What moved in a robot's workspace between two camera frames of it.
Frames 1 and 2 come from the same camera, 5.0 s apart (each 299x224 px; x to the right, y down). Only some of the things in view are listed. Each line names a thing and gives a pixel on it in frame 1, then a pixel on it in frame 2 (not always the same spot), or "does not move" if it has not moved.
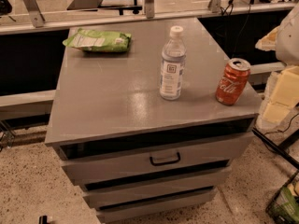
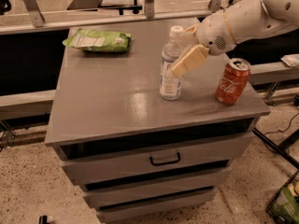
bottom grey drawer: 115,212 does not move
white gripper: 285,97 → 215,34
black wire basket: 284,208 does not move
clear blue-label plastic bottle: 173,65 does not move
